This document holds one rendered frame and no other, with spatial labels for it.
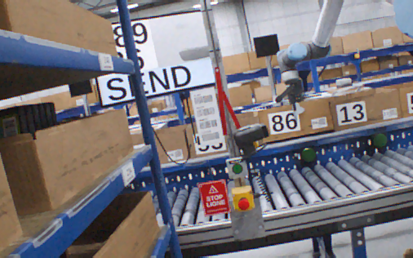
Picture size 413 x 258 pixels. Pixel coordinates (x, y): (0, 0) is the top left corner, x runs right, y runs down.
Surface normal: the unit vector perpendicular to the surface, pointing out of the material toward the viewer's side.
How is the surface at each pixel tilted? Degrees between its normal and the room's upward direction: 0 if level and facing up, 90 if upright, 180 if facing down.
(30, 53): 90
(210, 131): 90
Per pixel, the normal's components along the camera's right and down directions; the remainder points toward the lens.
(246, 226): -0.05, 0.13
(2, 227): 0.98, -0.17
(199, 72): 0.27, -0.01
